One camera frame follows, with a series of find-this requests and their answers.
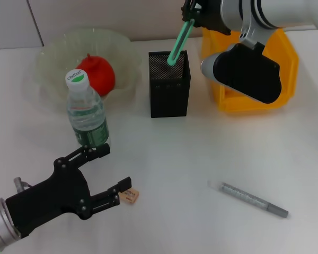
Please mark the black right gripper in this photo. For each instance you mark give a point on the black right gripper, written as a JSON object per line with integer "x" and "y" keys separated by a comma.
{"x": 212, "y": 16}

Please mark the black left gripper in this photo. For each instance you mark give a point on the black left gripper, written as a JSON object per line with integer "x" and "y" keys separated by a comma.
{"x": 50, "y": 198}

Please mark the mint green utility knife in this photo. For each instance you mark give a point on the mint green utility knife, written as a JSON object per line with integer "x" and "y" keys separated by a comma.
{"x": 171, "y": 61}

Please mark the clear green-label water bottle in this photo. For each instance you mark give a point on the clear green-label water bottle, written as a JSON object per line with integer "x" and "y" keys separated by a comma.
{"x": 87, "y": 119}

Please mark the red-orange toy orange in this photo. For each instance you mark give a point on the red-orange toy orange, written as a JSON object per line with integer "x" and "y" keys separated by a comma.
{"x": 103, "y": 74}

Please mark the small tan eraser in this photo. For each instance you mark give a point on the small tan eraser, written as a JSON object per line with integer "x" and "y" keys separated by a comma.
{"x": 132, "y": 197}

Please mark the black mesh pen holder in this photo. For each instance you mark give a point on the black mesh pen holder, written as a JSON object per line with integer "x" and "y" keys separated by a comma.
{"x": 169, "y": 100}

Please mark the green glass fruit plate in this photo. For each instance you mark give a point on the green glass fruit plate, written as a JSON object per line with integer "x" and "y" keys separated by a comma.
{"x": 55, "y": 53}

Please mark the grey marker pen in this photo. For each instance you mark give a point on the grey marker pen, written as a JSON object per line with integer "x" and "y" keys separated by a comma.
{"x": 249, "y": 198}

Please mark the yellow plastic bin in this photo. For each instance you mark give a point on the yellow plastic bin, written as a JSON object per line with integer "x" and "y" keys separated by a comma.
{"x": 289, "y": 66}

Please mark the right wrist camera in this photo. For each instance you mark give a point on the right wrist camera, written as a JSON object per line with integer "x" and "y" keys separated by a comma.
{"x": 249, "y": 76}

